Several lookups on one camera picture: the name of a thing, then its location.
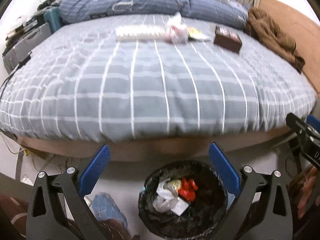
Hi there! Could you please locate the red plastic bag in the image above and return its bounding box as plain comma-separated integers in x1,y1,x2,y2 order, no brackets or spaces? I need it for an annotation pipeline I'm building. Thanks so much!
178,178,198,202

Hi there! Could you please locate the dark snack box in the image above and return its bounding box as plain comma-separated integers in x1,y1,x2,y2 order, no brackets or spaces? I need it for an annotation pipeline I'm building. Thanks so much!
213,26,242,54

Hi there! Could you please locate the yellow snack wrapper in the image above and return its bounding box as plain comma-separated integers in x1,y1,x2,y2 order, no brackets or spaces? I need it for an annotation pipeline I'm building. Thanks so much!
187,27,211,41

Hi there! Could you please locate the white pink plastic bag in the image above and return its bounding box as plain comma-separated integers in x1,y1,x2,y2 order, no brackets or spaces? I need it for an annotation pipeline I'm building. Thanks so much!
165,12,189,44

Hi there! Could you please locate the black lined trash bin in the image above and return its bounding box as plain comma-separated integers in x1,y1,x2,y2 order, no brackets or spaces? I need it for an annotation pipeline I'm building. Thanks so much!
138,160,228,239

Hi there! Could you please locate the person's right hand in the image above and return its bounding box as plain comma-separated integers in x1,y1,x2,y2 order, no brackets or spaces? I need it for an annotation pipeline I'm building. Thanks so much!
297,166,318,219

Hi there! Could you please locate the blue slipper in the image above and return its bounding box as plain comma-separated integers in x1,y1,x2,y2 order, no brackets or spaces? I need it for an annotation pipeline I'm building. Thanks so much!
92,192,128,229

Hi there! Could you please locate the wooden headboard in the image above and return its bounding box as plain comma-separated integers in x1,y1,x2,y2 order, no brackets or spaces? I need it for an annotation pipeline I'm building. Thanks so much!
259,0,320,93

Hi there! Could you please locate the brown fleece jacket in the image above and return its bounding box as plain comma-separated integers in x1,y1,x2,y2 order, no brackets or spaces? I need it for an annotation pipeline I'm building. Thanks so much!
245,7,305,73

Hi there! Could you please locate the grey checked bed sheet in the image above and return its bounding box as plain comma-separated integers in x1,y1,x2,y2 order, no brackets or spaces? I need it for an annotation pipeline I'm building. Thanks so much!
1,15,317,142

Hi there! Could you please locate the grey suitcase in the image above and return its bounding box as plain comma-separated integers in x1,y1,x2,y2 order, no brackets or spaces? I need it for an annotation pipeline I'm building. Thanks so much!
3,23,52,74

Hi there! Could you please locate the teal suitcase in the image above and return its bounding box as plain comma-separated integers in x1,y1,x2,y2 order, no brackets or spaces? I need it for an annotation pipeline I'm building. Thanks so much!
43,7,65,34

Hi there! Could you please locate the blue striped duvet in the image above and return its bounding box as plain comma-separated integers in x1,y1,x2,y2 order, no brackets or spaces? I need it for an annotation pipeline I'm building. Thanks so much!
59,0,248,30

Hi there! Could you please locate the black charging cable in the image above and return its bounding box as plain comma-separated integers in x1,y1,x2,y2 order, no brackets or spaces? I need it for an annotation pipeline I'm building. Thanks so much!
0,52,32,98

